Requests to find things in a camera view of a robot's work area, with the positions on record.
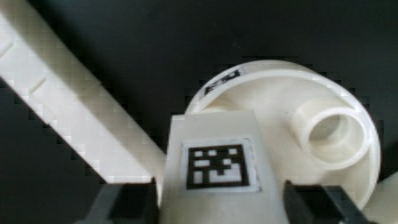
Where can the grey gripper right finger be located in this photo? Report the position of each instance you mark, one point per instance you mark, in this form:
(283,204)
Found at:
(318,205)

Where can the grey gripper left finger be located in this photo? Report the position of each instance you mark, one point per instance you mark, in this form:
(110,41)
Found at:
(125,205)

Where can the white front rail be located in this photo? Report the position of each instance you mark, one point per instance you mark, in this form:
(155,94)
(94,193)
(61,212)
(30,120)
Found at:
(69,100)

